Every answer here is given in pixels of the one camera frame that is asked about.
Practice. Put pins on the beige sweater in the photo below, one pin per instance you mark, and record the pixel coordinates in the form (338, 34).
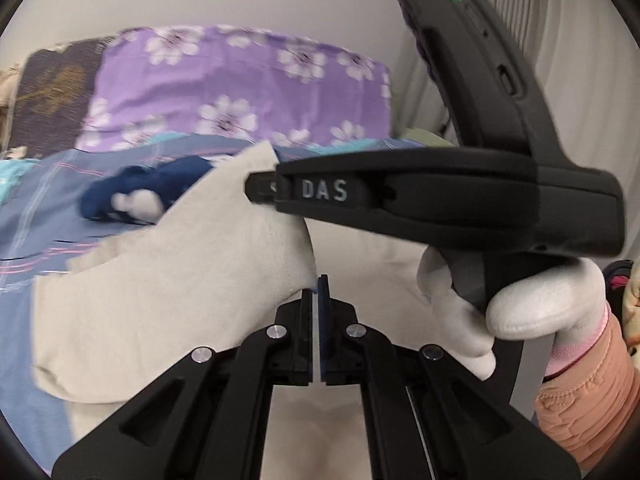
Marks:
(211, 271)

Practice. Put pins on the blue striped bed sheet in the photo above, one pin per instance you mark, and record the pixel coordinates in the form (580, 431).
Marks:
(41, 230)

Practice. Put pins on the dark tree pattern pillow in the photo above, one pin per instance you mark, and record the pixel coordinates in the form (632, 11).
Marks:
(52, 96)

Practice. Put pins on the purple floral bed cover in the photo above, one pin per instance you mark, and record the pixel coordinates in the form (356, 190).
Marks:
(241, 83)

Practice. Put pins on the navy star fleece garment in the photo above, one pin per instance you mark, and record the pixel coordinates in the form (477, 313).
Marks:
(141, 194)

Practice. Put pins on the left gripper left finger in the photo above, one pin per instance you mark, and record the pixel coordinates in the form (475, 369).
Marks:
(206, 416)

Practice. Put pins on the beige cushion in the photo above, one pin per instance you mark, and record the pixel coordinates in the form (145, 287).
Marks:
(9, 81)

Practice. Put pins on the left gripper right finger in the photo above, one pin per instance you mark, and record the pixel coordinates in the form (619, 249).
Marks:
(426, 415)

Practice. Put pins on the right hand white glove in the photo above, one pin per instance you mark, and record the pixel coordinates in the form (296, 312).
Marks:
(566, 302)

